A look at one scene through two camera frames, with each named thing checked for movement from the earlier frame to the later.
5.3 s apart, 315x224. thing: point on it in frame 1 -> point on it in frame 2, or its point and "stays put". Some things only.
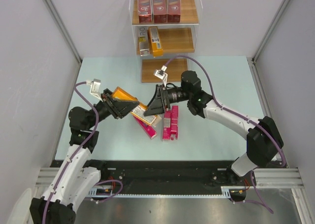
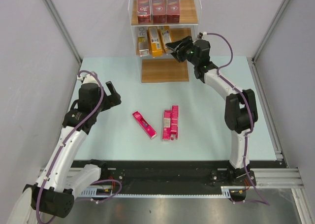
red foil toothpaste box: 144,7 stays put
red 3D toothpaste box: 173,9 stays put
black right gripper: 156,107 -> 186,42
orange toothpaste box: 139,112 -> 165,35
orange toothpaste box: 156,47 stays put
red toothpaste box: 159,6 stays put
